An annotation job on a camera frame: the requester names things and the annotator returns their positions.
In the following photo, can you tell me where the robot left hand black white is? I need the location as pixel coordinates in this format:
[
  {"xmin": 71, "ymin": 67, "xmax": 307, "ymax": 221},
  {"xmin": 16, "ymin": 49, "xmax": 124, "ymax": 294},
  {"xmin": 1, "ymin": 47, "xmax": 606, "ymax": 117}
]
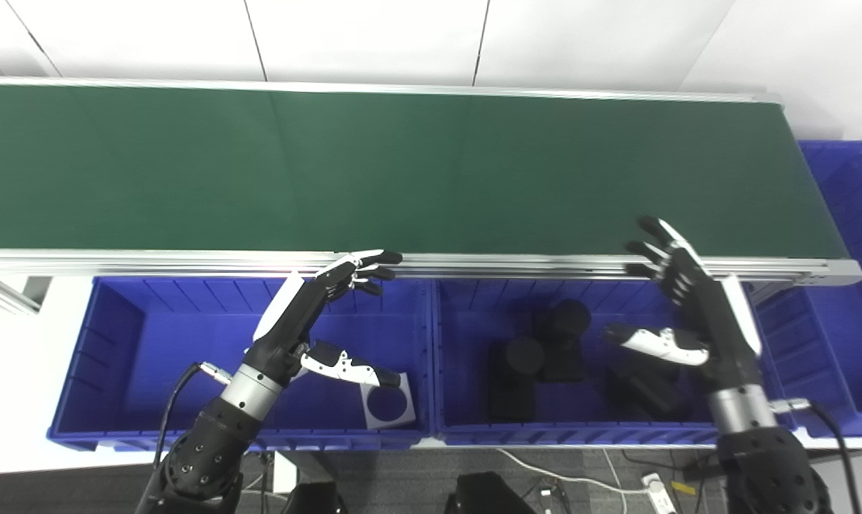
[{"xmin": 244, "ymin": 248, "xmax": 404, "ymax": 390}]

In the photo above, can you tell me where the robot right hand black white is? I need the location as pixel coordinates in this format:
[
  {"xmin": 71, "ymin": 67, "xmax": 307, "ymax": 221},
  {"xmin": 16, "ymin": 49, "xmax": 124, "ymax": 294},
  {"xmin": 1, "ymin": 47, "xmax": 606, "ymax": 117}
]
[{"xmin": 601, "ymin": 216, "xmax": 766, "ymax": 393}]

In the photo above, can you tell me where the black cylinder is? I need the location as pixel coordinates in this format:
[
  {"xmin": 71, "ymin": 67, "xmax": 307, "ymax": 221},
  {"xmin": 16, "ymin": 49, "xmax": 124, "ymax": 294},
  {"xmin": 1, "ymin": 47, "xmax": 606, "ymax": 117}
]
[
  {"xmin": 534, "ymin": 298, "xmax": 592, "ymax": 383},
  {"xmin": 606, "ymin": 353, "xmax": 688, "ymax": 422},
  {"xmin": 488, "ymin": 337, "xmax": 546, "ymax": 422}
]

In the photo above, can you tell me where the green conveyor belt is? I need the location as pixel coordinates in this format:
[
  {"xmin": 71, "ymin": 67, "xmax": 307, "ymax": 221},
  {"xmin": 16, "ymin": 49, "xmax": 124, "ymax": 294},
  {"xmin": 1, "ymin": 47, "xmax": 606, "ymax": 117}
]
[
  {"xmin": 0, "ymin": 75, "xmax": 862, "ymax": 286},
  {"xmin": 0, "ymin": 84, "xmax": 849, "ymax": 259}
]

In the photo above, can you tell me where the blue plastic bin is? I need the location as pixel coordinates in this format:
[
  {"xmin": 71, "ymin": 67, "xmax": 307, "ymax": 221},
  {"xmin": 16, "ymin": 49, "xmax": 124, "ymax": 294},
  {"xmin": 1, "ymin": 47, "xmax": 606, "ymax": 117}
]
[
  {"xmin": 752, "ymin": 139, "xmax": 862, "ymax": 450},
  {"xmin": 47, "ymin": 275, "xmax": 435, "ymax": 452},
  {"xmin": 431, "ymin": 277, "xmax": 796, "ymax": 447}
]

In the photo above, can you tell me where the aluminium conveyor leg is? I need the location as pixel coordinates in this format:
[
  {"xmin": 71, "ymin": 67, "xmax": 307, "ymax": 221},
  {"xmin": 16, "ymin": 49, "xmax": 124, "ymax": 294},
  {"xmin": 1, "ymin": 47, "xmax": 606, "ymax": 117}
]
[{"xmin": 0, "ymin": 275, "xmax": 53, "ymax": 316}]

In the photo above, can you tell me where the white square plate round hole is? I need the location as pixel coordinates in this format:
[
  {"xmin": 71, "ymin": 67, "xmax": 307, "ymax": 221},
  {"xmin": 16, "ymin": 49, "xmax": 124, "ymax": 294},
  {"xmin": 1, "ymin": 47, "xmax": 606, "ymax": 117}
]
[{"xmin": 361, "ymin": 371, "xmax": 417, "ymax": 430}]

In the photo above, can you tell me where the robot left leg black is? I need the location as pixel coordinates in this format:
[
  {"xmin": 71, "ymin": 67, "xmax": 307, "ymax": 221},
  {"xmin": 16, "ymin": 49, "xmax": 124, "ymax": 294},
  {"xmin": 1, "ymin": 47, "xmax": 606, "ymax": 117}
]
[{"xmin": 288, "ymin": 482, "xmax": 349, "ymax": 514}]

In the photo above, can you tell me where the robot leg black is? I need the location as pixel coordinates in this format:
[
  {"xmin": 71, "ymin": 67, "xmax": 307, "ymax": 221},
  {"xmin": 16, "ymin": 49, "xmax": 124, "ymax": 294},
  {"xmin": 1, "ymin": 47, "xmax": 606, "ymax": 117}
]
[
  {"xmin": 445, "ymin": 471, "xmax": 538, "ymax": 514},
  {"xmin": 288, "ymin": 482, "xmax": 349, "ymax": 514}
]

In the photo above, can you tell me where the white power strip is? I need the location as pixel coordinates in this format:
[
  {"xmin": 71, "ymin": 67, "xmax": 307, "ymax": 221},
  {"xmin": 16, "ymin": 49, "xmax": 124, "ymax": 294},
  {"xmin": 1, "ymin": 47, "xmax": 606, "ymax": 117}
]
[{"xmin": 641, "ymin": 471, "xmax": 678, "ymax": 514}]

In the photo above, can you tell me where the robot right leg black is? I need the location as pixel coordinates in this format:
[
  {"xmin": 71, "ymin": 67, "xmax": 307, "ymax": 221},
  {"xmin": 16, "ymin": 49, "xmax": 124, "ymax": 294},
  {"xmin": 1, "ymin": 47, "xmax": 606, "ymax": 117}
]
[{"xmin": 445, "ymin": 471, "xmax": 538, "ymax": 514}]

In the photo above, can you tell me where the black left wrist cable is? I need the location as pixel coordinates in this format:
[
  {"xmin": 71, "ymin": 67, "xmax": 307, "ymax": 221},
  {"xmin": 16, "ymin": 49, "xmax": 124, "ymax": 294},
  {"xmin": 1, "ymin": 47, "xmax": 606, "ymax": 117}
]
[{"xmin": 152, "ymin": 361, "xmax": 233, "ymax": 468}]

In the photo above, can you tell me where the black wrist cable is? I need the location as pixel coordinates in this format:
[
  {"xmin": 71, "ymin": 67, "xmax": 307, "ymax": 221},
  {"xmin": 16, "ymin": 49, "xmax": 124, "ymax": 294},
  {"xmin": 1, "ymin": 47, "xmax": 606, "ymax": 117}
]
[
  {"xmin": 152, "ymin": 361, "xmax": 233, "ymax": 468},
  {"xmin": 770, "ymin": 398, "xmax": 862, "ymax": 514}
]

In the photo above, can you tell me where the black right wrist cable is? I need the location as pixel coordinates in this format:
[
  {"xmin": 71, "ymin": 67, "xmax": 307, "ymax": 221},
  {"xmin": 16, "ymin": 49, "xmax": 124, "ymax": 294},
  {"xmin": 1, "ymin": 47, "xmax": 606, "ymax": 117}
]
[{"xmin": 770, "ymin": 398, "xmax": 862, "ymax": 514}]

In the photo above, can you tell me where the black floor cable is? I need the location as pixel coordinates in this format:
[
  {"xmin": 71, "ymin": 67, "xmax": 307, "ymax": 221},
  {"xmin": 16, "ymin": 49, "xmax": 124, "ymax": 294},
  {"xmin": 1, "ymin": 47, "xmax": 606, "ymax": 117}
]
[{"xmin": 620, "ymin": 450, "xmax": 721, "ymax": 488}]

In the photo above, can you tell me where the white support post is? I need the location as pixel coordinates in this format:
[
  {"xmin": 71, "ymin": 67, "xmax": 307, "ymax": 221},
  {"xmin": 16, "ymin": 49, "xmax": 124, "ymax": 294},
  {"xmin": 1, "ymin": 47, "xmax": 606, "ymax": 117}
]
[{"xmin": 272, "ymin": 450, "xmax": 299, "ymax": 495}]

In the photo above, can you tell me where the white floor cable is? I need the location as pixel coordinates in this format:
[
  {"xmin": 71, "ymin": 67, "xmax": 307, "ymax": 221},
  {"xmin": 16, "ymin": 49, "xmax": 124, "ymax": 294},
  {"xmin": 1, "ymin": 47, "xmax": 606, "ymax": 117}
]
[{"xmin": 495, "ymin": 448, "xmax": 653, "ymax": 495}]

